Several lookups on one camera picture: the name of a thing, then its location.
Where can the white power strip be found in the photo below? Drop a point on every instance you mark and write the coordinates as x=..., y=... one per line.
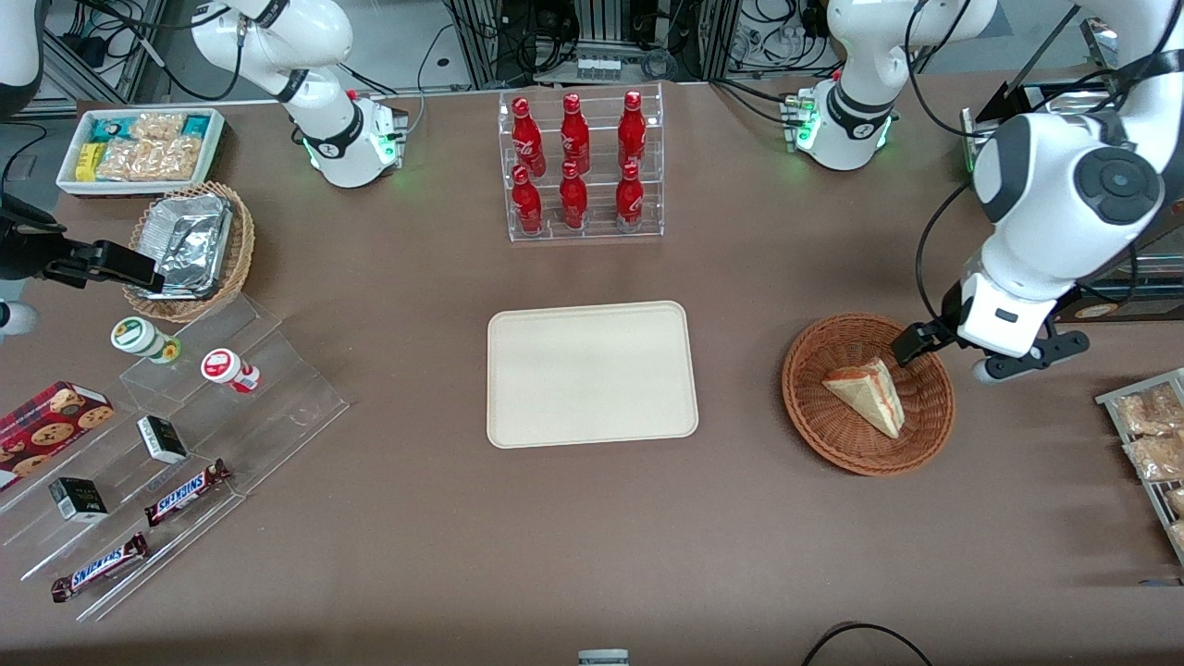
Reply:
x=610, y=67

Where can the beige plastic tray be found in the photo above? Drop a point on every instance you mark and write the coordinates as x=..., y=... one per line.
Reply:
x=592, y=375

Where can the clear acrylic bottle rack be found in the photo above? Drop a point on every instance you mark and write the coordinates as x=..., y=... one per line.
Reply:
x=597, y=222

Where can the small black box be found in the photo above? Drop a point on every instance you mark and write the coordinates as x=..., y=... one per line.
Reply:
x=162, y=439
x=79, y=499

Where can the red tartan cookie box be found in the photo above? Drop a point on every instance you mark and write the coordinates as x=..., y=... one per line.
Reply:
x=46, y=425

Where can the grey metal snack rack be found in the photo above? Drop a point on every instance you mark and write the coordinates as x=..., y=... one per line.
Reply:
x=1106, y=400

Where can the clear acrylic step shelf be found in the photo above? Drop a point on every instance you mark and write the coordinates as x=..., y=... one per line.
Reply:
x=277, y=407

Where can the aluminium frame rack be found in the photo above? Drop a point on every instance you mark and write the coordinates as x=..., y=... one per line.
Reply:
x=481, y=46

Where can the aluminium foil tray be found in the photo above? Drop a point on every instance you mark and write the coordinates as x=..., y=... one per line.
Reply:
x=190, y=242
x=190, y=295

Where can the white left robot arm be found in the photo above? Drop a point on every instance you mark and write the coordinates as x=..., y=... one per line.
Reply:
x=1045, y=185

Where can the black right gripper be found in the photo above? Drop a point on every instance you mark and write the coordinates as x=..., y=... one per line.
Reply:
x=20, y=252

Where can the brown round wicker basket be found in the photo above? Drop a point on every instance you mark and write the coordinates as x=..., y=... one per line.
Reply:
x=832, y=435

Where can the green lid white jar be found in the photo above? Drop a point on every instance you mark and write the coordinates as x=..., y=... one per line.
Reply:
x=139, y=336

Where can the large clear cracker bag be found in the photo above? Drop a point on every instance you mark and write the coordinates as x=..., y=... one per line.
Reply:
x=148, y=159

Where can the teal snack pack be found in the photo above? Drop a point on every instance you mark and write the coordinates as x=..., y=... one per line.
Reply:
x=197, y=125
x=106, y=129

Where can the white rectangular plastic bin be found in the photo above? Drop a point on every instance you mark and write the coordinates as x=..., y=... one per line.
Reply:
x=69, y=185

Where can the red cola bottle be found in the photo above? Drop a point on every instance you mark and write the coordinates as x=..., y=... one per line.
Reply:
x=527, y=203
x=573, y=199
x=574, y=129
x=525, y=134
x=632, y=125
x=629, y=199

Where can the triangular sandwich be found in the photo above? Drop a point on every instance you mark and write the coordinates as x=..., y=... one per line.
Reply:
x=869, y=393

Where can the small clear cracker bag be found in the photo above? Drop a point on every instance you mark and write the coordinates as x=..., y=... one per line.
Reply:
x=157, y=126

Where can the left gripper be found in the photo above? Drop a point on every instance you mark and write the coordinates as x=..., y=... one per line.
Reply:
x=913, y=345

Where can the red lid white jar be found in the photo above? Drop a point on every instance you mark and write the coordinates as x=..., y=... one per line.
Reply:
x=224, y=366

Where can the light tan wicker basket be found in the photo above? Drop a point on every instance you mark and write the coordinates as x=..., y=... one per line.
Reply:
x=236, y=254

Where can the small grey device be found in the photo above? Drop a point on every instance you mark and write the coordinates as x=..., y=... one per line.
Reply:
x=603, y=658

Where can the Snickers chocolate bar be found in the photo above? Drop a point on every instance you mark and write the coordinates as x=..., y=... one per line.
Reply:
x=185, y=495
x=100, y=567

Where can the yellow snack pack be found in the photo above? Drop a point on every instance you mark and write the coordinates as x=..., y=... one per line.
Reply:
x=88, y=162

